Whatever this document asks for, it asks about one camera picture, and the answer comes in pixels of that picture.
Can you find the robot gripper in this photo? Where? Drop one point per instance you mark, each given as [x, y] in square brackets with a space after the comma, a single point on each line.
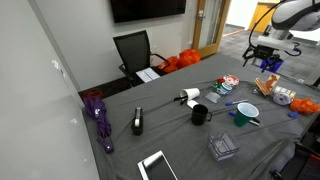
[265, 52]

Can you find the green plastic cup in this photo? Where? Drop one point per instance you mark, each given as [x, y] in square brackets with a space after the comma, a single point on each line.
[243, 116]

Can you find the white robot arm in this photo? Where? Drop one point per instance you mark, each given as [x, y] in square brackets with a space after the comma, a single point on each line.
[293, 15]

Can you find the black cap white pen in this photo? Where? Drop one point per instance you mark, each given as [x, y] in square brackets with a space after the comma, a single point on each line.
[255, 122]

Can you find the white paper cup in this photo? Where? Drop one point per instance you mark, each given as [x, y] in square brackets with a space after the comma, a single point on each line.
[190, 93]

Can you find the blue bin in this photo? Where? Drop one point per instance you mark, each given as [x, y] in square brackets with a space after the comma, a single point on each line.
[276, 66]

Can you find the wooden block with orange strip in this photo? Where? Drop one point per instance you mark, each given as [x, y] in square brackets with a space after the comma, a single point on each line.
[260, 86]
[271, 81]

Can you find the white tape roll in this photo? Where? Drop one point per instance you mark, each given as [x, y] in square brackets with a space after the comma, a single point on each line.
[283, 90]
[277, 89]

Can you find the red and white round container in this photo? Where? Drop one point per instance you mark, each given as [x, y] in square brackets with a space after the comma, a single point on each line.
[231, 81]

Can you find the yellowish tape roll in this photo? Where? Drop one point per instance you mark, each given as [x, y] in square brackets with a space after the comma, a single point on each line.
[288, 93]
[293, 94]

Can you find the small red piece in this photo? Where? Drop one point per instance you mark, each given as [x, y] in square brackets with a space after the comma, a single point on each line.
[220, 80]

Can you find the white ribbon spool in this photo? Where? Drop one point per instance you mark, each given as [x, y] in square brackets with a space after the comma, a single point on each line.
[282, 99]

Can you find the yellow wooden cabinet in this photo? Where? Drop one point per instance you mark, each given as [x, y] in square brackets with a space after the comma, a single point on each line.
[261, 15]

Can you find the teal round container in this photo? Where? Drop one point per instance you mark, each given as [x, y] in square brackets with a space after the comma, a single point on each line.
[219, 88]

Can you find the clear flat plastic tray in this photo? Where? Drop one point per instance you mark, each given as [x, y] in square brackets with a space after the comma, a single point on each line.
[213, 96]

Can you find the wooden glass door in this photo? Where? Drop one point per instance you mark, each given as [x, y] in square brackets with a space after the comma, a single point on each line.
[213, 26]

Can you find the orange cloth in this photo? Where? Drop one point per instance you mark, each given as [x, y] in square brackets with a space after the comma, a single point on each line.
[304, 105]

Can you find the small blue plastic piece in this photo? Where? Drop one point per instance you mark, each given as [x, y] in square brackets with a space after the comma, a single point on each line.
[293, 114]

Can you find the orange plastic bag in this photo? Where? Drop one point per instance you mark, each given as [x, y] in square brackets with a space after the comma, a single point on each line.
[170, 64]
[190, 57]

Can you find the black mug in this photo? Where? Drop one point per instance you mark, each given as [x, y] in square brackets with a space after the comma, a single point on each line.
[199, 115]

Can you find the clear plastic box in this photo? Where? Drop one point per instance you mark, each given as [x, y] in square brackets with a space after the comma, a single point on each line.
[222, 144]

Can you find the white paper sheet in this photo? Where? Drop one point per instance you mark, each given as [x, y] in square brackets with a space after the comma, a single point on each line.
[147, 74]

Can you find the grey tablecloth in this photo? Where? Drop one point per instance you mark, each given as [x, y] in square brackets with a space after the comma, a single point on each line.
[173, 140]

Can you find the black mesh office chair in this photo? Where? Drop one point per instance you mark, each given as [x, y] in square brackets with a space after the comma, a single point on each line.
[133, 50]

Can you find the black screen tablet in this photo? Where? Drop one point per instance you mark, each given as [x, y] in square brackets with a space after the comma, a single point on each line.
[158, 166]

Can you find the red object on floor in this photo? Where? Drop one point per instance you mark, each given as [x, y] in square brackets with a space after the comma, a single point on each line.
[93, 93]

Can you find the purple folded umbrella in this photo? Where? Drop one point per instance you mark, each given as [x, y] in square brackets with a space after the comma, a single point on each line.
[98, 116]

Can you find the black wall television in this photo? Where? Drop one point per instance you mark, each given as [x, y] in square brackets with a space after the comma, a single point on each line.
[146, 9]

